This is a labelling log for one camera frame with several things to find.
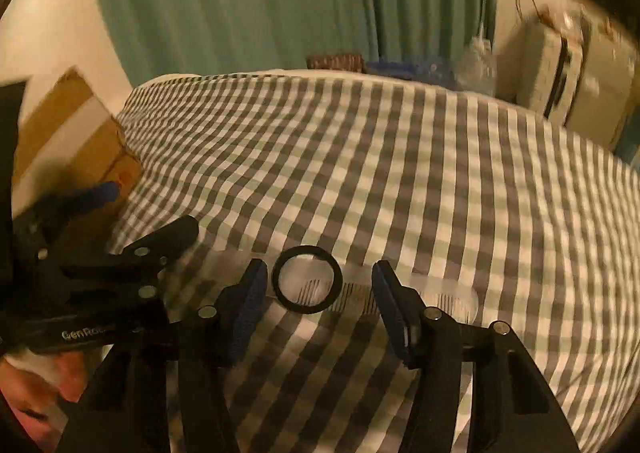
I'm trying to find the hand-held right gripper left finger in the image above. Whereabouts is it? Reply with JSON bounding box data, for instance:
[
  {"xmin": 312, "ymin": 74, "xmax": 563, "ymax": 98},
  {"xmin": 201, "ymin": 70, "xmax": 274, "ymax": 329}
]
[{"xmin": 57, "ymin": 258, "xmax": 269, "ymax": 453}]

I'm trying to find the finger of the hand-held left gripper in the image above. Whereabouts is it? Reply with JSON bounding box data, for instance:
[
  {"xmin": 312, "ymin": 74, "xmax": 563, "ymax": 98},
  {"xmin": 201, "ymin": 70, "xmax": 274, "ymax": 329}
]
[
  {"xmin": 60, "ymin": 216, "xmax": 200, "ymax": 304},
  {"xmin": 15, "ymin": 182, "xmax": 121, "ymax": 244}
]

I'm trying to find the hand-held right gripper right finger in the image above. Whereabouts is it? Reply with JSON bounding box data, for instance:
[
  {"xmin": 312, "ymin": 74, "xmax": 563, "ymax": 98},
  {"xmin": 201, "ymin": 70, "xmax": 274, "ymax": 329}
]
[{"xmin": 371, "ymin": 260, "xmax": 581, "ymax": 453}]

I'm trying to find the clear ruler with magnifier ring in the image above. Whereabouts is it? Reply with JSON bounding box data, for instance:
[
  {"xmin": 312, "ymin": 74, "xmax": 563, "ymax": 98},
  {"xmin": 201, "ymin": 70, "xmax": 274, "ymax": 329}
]
[{"xmin": 210, "ymin": 245, "xmax": 481, "ymax": 329}]

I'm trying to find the brown cardboard box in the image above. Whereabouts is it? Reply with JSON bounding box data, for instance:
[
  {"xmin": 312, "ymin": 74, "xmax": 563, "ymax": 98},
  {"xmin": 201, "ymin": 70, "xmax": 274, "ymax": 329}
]
[{"xmin": 10, "ymin": 66, "xmax": 143, "ymax": 254}]

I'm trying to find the person's left hand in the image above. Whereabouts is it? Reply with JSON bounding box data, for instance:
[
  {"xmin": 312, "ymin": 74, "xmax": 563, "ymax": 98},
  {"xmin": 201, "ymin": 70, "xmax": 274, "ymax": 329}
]
[{"xmin": 0, "ymin": 350, "xmax": 98, "ymax": 439}]

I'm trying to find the grey white checked blanket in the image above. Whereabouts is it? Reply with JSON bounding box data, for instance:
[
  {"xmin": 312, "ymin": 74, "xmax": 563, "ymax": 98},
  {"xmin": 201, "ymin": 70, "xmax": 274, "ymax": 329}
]
[{"xmin": 107, "ymin": 69, "xmax": 640, "ymax": 453}]

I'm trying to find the dark blue box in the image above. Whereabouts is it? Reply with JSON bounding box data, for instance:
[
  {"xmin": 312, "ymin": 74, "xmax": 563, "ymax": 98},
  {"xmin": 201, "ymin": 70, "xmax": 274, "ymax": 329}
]
[{"xmin": 365, "ymin": 56, "xmax": 453, "ymax": 81}]

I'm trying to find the brown patterned box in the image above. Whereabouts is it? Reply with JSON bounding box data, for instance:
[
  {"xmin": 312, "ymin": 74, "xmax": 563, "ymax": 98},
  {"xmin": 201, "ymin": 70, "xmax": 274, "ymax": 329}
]
[{"xmin": 306, "ymin": 52, "xmax": 365, "ymax": 73}]

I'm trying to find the clear plastic bag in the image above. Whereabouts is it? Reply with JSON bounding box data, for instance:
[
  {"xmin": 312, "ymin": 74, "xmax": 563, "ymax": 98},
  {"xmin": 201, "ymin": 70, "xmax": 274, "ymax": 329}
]
[{"xmin": 452, "ymin": 30, "xmax": 498, "ymax": 96}]

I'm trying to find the white oil radiator heater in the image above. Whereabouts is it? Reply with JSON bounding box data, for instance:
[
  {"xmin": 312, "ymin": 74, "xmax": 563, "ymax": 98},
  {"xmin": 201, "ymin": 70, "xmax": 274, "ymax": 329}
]
[{"xmin": 515, "ymin": 16, "xmax": 586, "ymax": 126}]

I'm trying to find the grey mini fridge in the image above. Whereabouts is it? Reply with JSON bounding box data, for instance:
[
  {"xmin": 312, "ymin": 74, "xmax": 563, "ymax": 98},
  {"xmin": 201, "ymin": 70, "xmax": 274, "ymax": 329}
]
[{"xmin": 565, "ymin": 18, "xmax": 640, "ymax": 151}]

